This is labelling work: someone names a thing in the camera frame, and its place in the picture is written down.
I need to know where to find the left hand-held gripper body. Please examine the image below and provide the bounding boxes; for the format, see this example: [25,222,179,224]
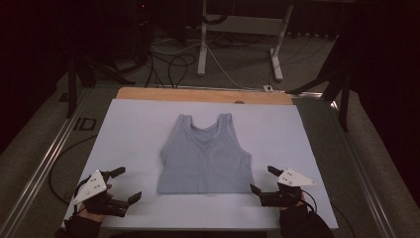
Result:
[71,169,131,218]

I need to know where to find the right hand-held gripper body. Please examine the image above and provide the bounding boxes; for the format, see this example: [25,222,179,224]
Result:
[260,167,317,209]

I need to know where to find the grey tank top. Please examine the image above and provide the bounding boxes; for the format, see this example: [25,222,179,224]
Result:
[157,113,255,195]

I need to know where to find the person's right hand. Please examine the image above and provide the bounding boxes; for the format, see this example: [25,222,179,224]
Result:
[279,200,306,212]

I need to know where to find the person's left hand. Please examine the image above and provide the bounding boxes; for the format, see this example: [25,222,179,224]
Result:
[77,206,107,225]

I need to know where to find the white table mat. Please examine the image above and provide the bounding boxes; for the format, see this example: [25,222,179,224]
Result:
[62,98,340,231]

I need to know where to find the black tripod stand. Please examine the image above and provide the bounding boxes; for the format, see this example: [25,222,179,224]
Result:
[65,49,137,119]
[286,33,352,133]

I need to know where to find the dark equipment rack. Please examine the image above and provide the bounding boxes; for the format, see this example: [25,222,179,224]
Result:
[98,0,154,68]

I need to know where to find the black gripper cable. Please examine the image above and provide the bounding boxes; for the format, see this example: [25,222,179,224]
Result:
[301,189,319,214]

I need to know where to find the thin black floor cable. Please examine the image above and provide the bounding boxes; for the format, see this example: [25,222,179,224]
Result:
[49,133,98,205]
[331,202,357,238]

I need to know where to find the aluminium floor rail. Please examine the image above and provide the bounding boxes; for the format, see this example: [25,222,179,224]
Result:
[330,100,397,238]
[145,83,323,99]
[0,87,92,238]

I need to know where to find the white cable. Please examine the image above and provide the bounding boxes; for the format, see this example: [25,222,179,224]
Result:
[152,39,265,91]

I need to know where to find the black looped cables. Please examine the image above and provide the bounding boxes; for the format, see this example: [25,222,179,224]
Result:
[145,52,198,89]

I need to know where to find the white metal desk frame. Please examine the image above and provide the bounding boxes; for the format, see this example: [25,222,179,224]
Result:
[196,0,295,82]

